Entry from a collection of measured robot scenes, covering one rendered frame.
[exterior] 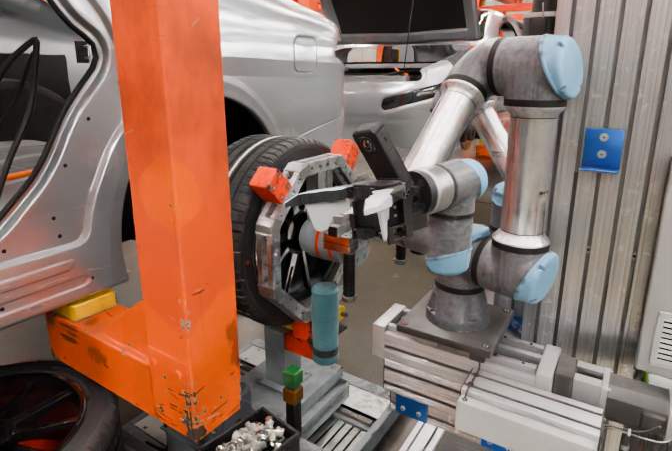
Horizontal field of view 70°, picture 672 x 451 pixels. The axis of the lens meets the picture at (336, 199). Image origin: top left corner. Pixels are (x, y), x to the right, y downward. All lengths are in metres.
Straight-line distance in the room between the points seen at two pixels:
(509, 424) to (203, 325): 0.70
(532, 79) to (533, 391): 0.65
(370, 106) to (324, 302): 2.74
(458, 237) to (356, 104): 3.37
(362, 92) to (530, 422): 3.34
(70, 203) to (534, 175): 1.23
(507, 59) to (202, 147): 0.65
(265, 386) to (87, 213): 0.93
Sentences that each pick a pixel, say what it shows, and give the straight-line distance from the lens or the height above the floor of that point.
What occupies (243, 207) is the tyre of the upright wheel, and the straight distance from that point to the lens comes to 1.45.
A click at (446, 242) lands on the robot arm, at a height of 1.12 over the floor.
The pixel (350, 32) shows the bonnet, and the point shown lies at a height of 1.79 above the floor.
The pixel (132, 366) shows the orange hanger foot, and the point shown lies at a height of 0.65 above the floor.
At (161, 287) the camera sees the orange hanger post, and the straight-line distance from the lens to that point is 1.20.
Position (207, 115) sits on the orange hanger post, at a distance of 1.11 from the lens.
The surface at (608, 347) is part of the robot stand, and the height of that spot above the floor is 0.77.
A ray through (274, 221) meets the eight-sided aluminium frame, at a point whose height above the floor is 0.98.
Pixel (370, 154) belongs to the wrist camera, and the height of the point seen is 1.28.
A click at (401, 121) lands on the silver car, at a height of 1.00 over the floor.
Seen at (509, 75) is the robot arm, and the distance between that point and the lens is 1.01.
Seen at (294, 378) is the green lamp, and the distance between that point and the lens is 1.30.
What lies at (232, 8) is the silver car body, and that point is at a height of 1.62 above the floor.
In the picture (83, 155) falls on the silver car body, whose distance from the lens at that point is 1.58.
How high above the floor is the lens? 1.40
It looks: 15 degrees down
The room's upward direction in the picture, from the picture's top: straight up
